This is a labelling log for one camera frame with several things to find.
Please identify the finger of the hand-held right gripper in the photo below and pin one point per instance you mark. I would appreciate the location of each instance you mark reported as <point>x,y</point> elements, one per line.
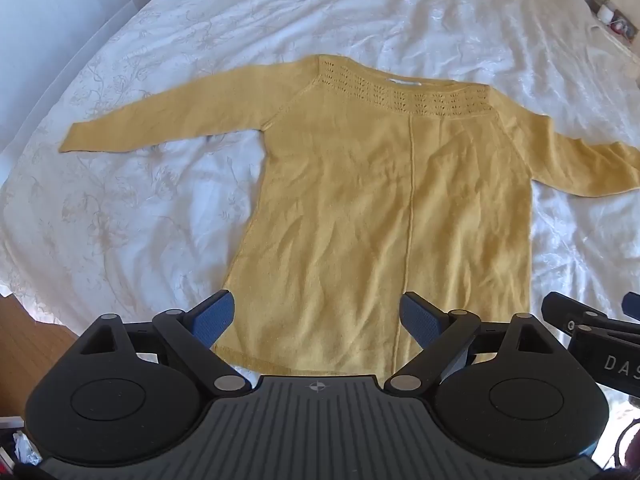
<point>570,312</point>
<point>632,307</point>

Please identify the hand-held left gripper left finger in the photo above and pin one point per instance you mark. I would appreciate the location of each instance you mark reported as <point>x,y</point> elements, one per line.
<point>214,321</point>

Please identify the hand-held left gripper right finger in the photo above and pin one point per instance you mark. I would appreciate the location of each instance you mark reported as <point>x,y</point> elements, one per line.
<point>419,321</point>

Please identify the yellow knit sweater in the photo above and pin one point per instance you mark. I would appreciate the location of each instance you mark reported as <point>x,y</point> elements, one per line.
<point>375,210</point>

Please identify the person's dark red clothing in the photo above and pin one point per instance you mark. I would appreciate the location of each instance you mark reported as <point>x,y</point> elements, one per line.
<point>634,455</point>

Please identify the white crumpled plastic bag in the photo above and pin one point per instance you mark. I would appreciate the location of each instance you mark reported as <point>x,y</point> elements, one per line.
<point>24,449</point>

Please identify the white embroidered bedspread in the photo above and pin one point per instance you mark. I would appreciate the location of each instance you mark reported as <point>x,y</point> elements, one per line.
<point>200,60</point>

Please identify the white jar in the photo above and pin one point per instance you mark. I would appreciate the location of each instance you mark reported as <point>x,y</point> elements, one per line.
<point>606,11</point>

